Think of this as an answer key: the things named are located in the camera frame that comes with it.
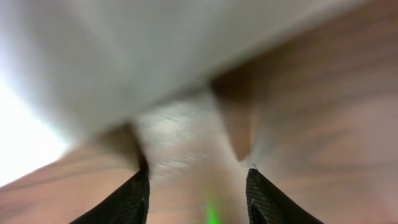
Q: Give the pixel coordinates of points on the white printed t-shirt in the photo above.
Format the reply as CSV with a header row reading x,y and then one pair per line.
x,y
71,69

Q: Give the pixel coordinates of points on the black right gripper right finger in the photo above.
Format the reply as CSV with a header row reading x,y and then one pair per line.
x,y
269,205

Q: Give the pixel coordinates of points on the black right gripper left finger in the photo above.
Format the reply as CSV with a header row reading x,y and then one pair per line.
x,y
129,204

